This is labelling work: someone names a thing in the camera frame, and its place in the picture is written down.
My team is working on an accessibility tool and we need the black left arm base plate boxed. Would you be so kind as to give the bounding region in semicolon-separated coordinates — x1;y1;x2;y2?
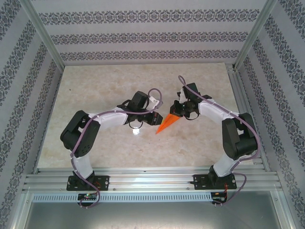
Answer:
66;175;110;191

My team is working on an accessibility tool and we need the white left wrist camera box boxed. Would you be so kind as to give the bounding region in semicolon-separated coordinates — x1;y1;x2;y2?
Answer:
148;95;161;107

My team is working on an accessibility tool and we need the slotted grey cable duct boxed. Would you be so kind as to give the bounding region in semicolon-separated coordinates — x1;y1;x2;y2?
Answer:
32;192;213;203

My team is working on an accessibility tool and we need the aluminium frame post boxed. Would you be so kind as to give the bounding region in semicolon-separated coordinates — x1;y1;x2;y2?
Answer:
233;0;279;71
18;0;65;70

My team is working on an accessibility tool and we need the orange paper sheet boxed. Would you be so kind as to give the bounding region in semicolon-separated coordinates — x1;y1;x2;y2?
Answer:
155;113;181;135

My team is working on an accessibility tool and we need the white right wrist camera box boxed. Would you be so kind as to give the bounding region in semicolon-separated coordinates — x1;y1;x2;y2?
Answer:
176;87;188;104

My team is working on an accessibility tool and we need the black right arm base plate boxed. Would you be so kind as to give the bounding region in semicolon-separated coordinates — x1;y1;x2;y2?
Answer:
193;174;238;191

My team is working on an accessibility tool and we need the aluminium side rail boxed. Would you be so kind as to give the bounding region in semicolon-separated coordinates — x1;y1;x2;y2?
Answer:
226;63;272;172

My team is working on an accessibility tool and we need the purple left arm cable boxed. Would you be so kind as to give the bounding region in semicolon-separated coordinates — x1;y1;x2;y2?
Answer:
71;88;164;210

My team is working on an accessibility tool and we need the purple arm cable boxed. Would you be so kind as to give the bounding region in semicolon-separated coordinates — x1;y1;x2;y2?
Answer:
178;75;261;208
71;88;164;210

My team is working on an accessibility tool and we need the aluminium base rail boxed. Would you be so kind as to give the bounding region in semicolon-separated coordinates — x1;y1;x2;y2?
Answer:
22;167;284;193

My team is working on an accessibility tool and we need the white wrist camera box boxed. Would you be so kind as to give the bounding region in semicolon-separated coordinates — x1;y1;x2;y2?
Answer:
148;95;161;107
176;87;188;104

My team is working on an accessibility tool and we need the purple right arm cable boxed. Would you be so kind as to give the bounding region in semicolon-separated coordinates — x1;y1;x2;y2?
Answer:
178;75;261;208

